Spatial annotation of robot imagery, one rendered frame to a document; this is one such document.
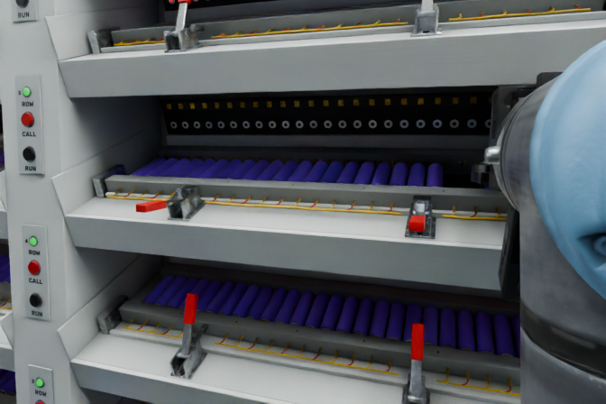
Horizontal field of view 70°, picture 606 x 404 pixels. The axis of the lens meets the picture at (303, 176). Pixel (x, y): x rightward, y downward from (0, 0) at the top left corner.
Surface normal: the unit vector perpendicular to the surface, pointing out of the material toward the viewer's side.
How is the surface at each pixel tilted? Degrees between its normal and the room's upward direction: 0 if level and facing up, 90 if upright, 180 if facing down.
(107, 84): 109
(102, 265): 90
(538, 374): 92
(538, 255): 92
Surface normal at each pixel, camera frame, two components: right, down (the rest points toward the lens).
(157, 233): -0.29, 0.40
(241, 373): -0.10, -0.91
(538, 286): -1.00, 0.04
